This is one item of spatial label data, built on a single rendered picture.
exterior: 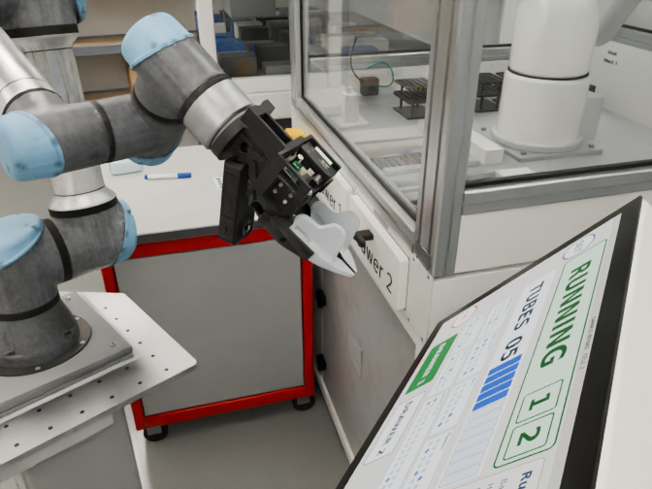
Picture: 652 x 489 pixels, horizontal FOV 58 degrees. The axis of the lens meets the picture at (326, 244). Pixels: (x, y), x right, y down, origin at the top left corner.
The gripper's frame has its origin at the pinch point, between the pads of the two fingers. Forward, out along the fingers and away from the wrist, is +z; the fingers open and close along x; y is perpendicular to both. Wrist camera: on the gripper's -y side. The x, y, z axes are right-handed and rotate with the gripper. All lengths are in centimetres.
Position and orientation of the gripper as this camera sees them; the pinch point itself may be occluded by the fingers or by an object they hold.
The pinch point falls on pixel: (342, 269)
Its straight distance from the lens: 67.8
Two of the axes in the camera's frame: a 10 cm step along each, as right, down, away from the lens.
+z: 6.8, 7.4, -0.1
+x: 4.8, -4.3, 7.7
